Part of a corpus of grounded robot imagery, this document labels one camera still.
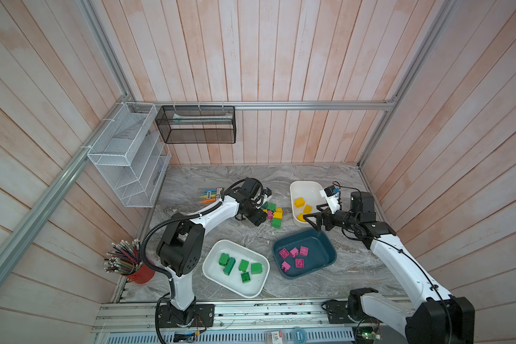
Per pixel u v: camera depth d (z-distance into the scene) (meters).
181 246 0.49
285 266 0.82
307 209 1.01
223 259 0.84
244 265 0.84
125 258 0.76
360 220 0.62
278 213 0.99
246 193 0.73
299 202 1.03
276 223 0.97
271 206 1.02
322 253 0.88
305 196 1.04
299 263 0.84
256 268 0.83
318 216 0.69
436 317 0.39
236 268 0.84
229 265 0.82
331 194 0.69
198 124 1.05
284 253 0.87
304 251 0.87
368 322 0.73
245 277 0.80
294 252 0.86
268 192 0.83
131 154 0.72
